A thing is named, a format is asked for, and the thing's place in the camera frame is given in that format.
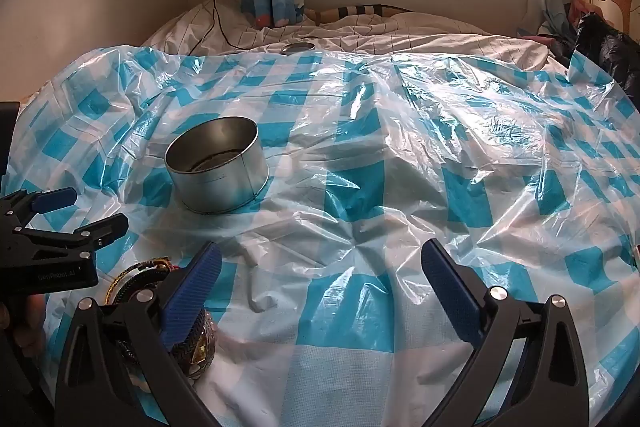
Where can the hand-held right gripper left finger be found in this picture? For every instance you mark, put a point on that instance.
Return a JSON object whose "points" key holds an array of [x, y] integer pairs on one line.
{"points": [[195, 302]]}

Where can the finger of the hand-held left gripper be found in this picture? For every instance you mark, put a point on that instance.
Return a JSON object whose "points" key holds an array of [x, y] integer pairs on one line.
{"points": [[50, 199], [102, 229]]}

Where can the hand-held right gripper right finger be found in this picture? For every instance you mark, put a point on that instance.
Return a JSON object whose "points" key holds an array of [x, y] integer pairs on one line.
{"points": [[450, 292]]}

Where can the round metal tin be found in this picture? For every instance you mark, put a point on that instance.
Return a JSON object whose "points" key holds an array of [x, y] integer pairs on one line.
{"points": [[220, 187]]}

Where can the person's left hand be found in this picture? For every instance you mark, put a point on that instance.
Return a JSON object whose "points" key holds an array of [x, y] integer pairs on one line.
{"points": [[27, 324]]}

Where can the blue white checked plastic sheet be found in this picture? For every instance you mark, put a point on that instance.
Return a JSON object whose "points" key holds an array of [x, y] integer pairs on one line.
{"points": [[350, 187]]}

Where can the white grid quilt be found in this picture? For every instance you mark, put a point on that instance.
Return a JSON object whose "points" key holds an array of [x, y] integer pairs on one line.
{"points": [[400, 37]]}

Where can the round metal tin lid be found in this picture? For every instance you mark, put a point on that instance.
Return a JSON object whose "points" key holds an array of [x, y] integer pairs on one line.
{"points": [[298, 49]]}

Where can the black plastic bag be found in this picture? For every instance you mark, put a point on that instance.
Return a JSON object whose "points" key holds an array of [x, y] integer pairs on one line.
{"points": [[605, 47]]}

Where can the striped pillow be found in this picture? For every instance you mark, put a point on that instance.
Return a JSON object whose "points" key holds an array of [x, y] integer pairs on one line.
{"points": [[350, 11]]}

